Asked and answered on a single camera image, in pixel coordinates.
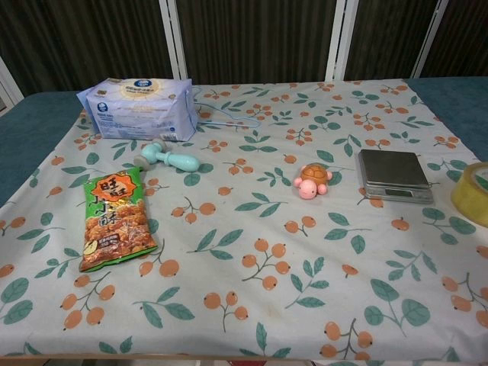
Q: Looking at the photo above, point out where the silver digital scale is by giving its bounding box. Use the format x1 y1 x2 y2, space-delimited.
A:
356 149 435 204

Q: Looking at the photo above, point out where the yellow tape roll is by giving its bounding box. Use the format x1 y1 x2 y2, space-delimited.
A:
450 161 488 226

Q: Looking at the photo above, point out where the floral printed tablecloth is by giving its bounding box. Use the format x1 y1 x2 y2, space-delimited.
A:
0 78 488 361

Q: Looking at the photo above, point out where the pink turtle toy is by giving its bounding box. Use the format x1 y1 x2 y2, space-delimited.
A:
293 162 332 201

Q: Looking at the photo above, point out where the teal facial massage roller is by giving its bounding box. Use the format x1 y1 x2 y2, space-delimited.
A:
133 140 201 172

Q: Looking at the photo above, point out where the pale blue tissue pack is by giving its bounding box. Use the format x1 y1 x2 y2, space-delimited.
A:
76 77 199 142

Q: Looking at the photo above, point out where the green orange snack bag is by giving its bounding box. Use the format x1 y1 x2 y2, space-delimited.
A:
78 166 159 273

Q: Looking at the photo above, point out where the teal table cover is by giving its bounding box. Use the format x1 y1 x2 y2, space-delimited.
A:
0 90 89 209

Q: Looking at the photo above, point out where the white folding screen frame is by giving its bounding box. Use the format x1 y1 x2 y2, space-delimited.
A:
0 0 447 111

